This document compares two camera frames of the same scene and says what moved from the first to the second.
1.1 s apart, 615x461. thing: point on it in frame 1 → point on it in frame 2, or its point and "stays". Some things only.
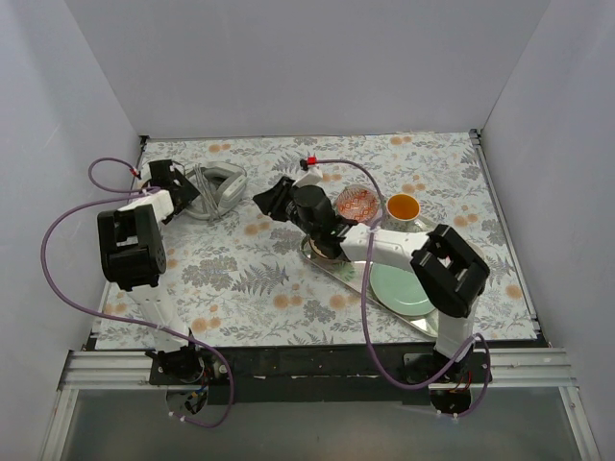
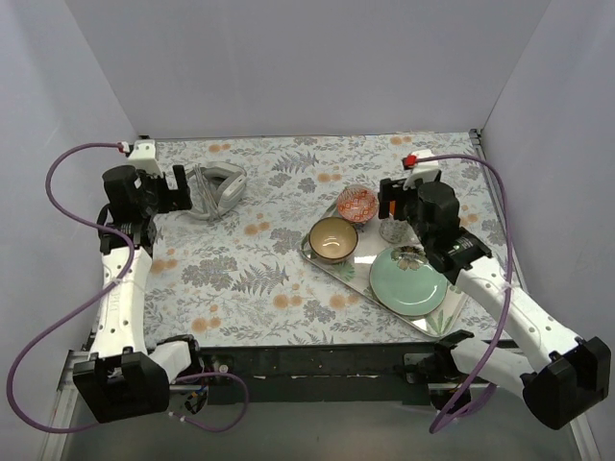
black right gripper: [281, 203] → [397, 198]
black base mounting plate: [319, 374] stays
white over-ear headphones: [220, 185] stays
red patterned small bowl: [358, 203] stays
